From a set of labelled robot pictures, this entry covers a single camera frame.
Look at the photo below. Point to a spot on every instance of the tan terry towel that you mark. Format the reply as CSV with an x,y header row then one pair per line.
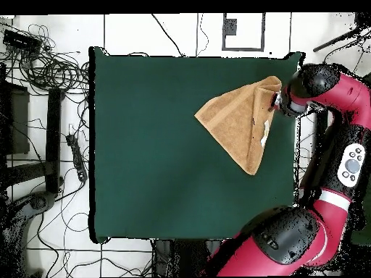
x,y
237,121

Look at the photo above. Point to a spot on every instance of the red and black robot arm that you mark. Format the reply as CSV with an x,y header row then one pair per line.
x,y
289,240

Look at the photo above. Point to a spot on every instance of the dark flat panel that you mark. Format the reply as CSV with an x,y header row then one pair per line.
x,y
17,121

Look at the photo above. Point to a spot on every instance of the black rod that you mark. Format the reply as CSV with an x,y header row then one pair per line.
x,y
333,43

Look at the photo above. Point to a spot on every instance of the dark green table cloth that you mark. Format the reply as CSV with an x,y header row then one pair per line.
x,y
145,173

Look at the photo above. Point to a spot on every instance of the black power strip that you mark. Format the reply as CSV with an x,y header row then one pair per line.
x,y
76,156

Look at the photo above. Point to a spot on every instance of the dark curved stand base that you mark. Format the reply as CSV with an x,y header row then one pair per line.
x,y
37,201

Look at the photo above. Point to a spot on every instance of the black horizontal beam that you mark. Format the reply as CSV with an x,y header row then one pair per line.
x,y
26,173

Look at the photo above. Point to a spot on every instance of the black adapter box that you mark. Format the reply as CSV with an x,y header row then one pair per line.
x,y
20,40

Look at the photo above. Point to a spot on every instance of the grey square floor frame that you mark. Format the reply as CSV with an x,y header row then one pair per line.
x,y
263,31

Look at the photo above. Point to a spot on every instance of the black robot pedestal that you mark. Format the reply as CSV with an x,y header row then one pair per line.
x,y
185,257

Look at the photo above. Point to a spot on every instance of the black upright post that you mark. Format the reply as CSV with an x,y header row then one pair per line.
x,y
53,139

